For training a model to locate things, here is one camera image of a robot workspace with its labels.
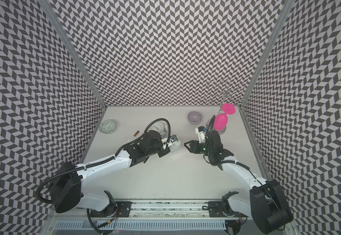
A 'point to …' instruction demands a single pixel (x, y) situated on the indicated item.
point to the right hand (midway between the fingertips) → (187, 147)
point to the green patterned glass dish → (108, 126)
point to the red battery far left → (136, 133)
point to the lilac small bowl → (194, 117)
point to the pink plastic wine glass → (220, 120)
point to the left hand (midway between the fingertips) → (170, 142)
